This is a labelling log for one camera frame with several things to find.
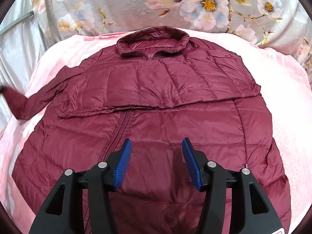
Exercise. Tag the grey floral bedspread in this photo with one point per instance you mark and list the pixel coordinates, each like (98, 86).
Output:
(283, 25)

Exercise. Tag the pink fleece blanket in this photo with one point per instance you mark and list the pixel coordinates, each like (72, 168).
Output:
(284, 87)

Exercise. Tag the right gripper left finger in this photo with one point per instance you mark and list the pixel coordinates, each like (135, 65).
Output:
(62, 210)

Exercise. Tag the maroon puffer jacket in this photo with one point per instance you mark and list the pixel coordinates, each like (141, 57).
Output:
(155, 87)

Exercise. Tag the silver satin curtain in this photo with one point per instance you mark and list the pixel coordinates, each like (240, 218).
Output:
(22, 45)

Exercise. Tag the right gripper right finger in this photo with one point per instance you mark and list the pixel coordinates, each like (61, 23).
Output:
(251, 209)

